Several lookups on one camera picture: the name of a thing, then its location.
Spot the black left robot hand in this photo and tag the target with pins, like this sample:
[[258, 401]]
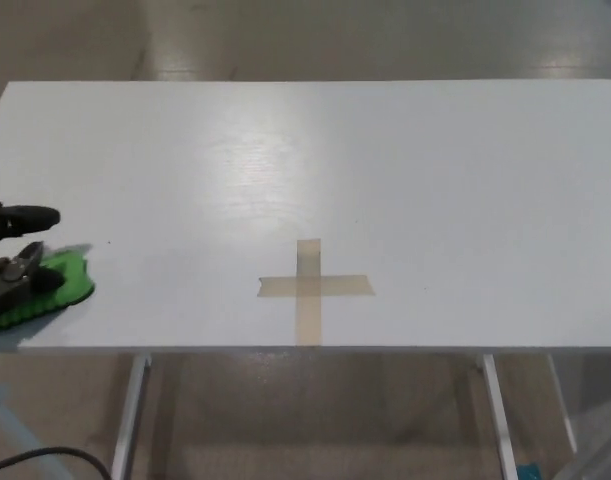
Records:
[[10, 285]]

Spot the green whiteboard eraser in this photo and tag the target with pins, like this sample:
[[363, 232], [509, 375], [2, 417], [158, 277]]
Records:
[[75, 281]]

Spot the white metal table leg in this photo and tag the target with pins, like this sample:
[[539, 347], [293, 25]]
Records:
[[130, 415], [562, 405], [497, 415]]

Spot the blue-grey metal frame bar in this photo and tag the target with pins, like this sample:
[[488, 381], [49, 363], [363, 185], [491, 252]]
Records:
[[20, 440]]

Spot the teal object on floor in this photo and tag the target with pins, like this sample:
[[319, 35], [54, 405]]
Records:
[[528, 472]]

